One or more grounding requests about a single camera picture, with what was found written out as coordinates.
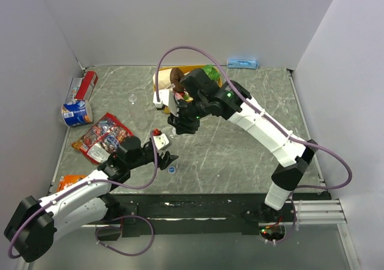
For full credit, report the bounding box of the red snack bag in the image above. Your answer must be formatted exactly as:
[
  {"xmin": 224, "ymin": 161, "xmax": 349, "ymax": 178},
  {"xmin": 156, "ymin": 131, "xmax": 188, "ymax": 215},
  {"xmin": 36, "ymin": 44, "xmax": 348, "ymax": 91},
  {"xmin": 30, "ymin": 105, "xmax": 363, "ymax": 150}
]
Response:
[{"xmin": 71, "ymin": 113, "xmax": 133, "ymax": 164}]

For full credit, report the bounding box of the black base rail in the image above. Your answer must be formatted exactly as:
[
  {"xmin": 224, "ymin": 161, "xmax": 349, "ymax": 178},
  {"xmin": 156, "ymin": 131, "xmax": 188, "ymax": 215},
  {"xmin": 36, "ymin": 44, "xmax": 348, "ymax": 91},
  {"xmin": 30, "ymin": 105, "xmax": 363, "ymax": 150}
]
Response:
[{"xmin": 83, "ymin": 192, "xmax": 331, "ymax": 238}]

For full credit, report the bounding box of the yellow plastic bin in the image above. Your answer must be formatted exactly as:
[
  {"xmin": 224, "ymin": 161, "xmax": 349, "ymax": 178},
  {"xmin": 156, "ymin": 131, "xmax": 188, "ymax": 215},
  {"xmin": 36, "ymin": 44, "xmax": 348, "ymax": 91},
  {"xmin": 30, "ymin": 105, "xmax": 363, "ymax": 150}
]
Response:
[{"xmin": 152, "ymin": 64, "xmax": 223, "ymax": 114}]

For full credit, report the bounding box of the blue tissue pack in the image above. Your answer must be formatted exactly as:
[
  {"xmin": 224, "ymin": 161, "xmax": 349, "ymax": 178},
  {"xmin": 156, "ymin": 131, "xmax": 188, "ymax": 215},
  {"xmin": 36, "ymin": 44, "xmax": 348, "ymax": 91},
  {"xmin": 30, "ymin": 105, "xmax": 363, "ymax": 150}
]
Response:
[{"xmin": 227, "ymin": 59, "xmax": 259, "ymax": 70}]

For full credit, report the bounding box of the purple cable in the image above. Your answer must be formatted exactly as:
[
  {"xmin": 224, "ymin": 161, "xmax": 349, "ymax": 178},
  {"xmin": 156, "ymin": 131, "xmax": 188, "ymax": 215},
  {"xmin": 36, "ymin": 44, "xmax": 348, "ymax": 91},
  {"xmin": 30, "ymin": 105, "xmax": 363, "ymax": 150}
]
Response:
[
  {"xmin": 7, "ymin": 134, "xmax": 160, "ymax": 258},
  {"xmin": 155, "ymin": 46, "xmax": 352, "ymax": 244}
]

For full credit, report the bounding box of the green toy lettuce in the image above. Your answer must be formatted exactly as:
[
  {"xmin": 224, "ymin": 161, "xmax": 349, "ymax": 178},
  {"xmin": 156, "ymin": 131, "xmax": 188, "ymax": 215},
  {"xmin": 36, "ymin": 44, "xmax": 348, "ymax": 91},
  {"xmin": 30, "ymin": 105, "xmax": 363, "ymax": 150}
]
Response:
[{"xmin": 202, "ymin": 64, "xmax": 220, "ymax": 82}]

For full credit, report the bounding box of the orange razor package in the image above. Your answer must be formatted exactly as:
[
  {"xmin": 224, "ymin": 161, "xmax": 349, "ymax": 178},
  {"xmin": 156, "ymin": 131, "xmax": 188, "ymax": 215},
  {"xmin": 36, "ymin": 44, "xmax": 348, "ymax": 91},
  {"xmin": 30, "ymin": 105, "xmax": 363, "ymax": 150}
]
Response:
[{"xmin": 57, "ymin": 175, "xmax": 86, "ymax": 192}]

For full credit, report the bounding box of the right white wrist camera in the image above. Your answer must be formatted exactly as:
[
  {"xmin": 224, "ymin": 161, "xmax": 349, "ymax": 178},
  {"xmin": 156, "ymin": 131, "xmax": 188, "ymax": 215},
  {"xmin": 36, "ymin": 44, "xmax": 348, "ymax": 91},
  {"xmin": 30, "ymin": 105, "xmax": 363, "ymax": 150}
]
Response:
[{"xmin": 153, "ymin": 89, "xmax": 179, "ymax": 116}]

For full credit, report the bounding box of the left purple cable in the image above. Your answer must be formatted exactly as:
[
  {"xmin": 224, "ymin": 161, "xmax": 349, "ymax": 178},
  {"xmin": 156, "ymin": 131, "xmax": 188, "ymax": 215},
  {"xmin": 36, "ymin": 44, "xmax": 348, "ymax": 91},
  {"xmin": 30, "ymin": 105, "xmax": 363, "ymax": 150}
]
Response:
[{"xmin": 7, "ymin": 134, "xmax": 160, "ymax": 258}]

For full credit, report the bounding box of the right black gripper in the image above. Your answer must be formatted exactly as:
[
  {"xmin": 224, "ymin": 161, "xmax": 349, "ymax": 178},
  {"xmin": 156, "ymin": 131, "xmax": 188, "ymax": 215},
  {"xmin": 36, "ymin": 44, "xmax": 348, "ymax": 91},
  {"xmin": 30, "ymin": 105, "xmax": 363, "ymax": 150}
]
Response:
[{"xmin": 167, "ymin": 96, "xmax": 209, "ymax": 136}]

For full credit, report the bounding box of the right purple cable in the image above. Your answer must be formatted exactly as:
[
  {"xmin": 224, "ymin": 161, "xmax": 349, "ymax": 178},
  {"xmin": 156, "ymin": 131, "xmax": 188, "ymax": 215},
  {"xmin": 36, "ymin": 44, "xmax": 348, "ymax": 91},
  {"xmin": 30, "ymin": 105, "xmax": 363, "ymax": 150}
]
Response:
[{"xmin": 155, "ymin": 46, "xmax": 352, "ymax": 244}]

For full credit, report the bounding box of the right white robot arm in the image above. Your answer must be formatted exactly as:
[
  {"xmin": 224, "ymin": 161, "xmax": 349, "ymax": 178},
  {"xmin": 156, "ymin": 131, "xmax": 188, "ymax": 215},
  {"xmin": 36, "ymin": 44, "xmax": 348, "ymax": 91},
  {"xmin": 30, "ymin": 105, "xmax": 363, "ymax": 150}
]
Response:
[{"xmin": 163, "ymin": 68, "xmax": 316, "ymax": 221}]

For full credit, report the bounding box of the brown toy donut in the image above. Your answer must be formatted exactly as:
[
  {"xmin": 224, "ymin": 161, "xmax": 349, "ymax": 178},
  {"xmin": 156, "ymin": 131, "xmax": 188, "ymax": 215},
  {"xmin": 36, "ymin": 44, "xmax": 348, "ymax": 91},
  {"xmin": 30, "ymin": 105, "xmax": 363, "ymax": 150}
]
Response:
[{"xmin": 170, "ymin": 68, "xmax": 184, "ymax": 93}]

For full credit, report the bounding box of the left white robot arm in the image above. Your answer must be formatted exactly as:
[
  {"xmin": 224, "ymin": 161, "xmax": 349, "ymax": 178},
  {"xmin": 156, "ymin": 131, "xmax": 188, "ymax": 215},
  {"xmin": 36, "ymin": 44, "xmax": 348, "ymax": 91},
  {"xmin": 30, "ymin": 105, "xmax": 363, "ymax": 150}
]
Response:
[{"xmin": 4, "ymin": 133, "xmax": 178, "ymax": 263}]

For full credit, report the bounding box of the clear lying plastic bottle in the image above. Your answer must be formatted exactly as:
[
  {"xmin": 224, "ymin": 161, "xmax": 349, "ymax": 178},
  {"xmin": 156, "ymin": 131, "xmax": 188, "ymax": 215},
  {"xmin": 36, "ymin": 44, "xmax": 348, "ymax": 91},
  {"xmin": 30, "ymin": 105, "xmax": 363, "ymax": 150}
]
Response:
[{"xmin": 128, "ymin": 93, "xmax": 148, "ymax": 130}]

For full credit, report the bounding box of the blue white can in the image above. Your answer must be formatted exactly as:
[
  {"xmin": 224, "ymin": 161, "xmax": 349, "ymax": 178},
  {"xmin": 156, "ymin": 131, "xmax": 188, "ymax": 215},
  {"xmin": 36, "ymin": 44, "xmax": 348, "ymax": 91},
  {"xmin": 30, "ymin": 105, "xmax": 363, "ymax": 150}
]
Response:
[{"xmin": 61, "ymin": 100, "xmax": 93, "ymax": 127}]

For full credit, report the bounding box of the blue bottle cap front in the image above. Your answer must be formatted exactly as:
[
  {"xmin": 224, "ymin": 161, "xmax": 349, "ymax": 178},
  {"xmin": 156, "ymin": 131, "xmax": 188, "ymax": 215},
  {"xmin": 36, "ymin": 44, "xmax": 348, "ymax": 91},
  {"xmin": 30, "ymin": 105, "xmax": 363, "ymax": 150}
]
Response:
[{"xmin": 168, "ymin": 166, "xmax": 176, "ymax": 173}]

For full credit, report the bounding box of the red silver box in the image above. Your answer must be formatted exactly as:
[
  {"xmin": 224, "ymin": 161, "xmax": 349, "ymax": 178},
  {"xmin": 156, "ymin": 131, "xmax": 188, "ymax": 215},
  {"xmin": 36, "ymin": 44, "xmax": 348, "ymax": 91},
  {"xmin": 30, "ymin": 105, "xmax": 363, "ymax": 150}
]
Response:
[{"xmin": 65, "ymin": 71, "xmax": 98, "ymax": 104}]

